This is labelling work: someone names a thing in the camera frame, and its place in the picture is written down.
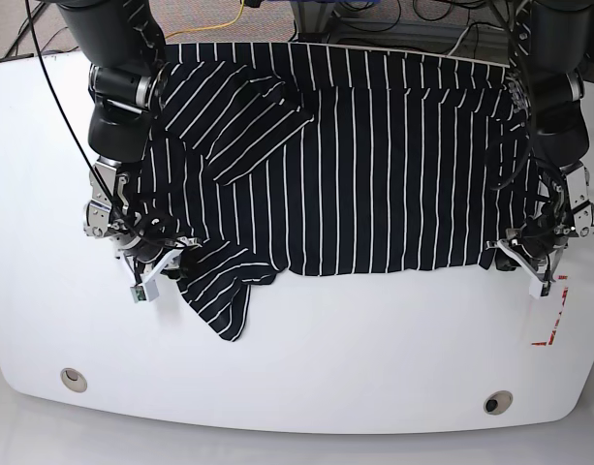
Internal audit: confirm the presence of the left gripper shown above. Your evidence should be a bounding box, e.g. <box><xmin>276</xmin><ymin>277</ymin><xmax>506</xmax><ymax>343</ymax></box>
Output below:
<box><xmin>485</xmin><ymin>228</ymin><xmax>569</xmax><ymax>285</ymax></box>

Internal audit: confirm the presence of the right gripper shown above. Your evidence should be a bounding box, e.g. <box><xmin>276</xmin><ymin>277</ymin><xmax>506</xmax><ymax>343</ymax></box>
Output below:
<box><xmin>114</xmin><ymin>234</ymin><xmax>202</xmax><ymax>291</ymax></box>

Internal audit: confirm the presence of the navy white striped t-shirt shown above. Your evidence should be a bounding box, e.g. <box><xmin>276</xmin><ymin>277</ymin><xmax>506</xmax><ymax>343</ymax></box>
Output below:
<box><xmin>135</xmin><ymin>43</ymin><xmax>538</xmax><ymax>342</ymax></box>

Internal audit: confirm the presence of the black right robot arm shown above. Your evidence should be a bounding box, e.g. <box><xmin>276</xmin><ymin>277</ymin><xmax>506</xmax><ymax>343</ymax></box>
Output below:
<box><xmin>57</xmin><ymin>1</ymin><xmax>198</xmax><ymax>302</ymax></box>

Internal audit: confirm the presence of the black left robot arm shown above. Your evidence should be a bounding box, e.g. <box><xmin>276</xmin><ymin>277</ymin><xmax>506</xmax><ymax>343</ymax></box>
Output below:
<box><xmin>487</xmin><ymin>1</ymin><xmax>594</xmax><ymax>298</ymax></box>

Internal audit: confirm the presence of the red tape rectangle marking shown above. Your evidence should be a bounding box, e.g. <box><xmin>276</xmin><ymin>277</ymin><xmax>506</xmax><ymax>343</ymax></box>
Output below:
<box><xmin>525</xmin><ymin>274</ymin><xmax>569</xmax><ymax>347</ymax></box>

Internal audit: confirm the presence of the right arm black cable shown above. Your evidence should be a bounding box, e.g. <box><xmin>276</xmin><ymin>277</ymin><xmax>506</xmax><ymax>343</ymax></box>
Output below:
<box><xmin>22</xmin><ymin>0</ymin><xmax>181</xmax><ymax>248</ymax></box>

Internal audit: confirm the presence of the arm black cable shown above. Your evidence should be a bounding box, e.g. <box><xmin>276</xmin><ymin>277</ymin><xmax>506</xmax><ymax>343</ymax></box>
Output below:
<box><xmin>22</xmin><ymin>0</ymin><xmax>181</xmax><ymax>248</ymax></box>
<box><xmin>487</xmin><ymin>0</ymin><xmax>564</xmax><ymax>195</ymax></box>

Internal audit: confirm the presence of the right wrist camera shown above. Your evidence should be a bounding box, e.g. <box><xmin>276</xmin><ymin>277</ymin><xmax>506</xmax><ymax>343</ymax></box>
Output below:
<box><xmin>130</xmin><ymin>280</ymin><xmax>160</xmax><ymax>303</ymax></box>

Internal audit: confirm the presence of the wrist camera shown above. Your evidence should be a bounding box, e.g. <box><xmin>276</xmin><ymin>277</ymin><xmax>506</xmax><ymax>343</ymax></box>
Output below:
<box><xmin>130</xmin><ymin>280</ymin><xmax>160</xmax><ymax>303</ymax></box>
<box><xmin>529</xmin><ymin>279</ymin><xmax>551</xmax><ymax>299</ymax></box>

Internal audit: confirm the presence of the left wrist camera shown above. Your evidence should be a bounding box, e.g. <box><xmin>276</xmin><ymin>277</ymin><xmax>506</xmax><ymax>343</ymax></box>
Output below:
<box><xmin>529</xmin><ymin>279</ymin><xmax>551</xmax><ymax>299</ymax></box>

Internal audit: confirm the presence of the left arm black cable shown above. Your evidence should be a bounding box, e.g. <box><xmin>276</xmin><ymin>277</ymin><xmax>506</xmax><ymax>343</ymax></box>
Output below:
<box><xmin>487</xmin><ymin>0</ymin><xmax>564</xmax><ymax>195</ymax></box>

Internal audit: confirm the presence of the left table cable grommet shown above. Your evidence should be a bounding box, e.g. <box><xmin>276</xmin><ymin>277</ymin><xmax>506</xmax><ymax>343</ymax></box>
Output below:
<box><xmin>60</xmin><ymin>368</ymin><xmax>88</xmax><ymax>393</ymax></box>

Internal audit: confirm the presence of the table cable grommet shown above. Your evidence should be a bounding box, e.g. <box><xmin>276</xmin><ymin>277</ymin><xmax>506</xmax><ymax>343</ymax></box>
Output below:
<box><xmin>484</xmin><ymin>390</ymin><xmax>514</xmax><ymax>416</ymax></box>
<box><xmin>60</xmin><ymin>368</ymin><xmax>88</xmax><ymax>393</ymax></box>

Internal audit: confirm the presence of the right table cable grommet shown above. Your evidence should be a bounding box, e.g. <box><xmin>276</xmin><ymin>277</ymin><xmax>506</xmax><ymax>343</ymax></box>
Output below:
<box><xmin>484</xmin><ymin>390</ymin><xmax>514</xmax><ymax>416</ymax></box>

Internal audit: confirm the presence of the white cable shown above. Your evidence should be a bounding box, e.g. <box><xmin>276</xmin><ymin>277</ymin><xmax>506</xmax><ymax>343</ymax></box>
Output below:
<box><xmin>446</xmin><ymin>23</ymin><xmax>516</xmax><ymax>57</ymax></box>

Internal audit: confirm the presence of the black floor cables left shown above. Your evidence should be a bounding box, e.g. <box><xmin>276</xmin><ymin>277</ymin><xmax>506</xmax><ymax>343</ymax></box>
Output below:
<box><xmin>0</xmin><ymin>0</ymin><xmax>79</xmax><ymax>58</ymax></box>

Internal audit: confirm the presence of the yellow cable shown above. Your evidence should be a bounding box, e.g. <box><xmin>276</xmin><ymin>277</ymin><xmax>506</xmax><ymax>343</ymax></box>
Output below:
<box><xmin>165</xmin><ymin>0</ymin><xmax>244</xmax><ymax>40</ymax></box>

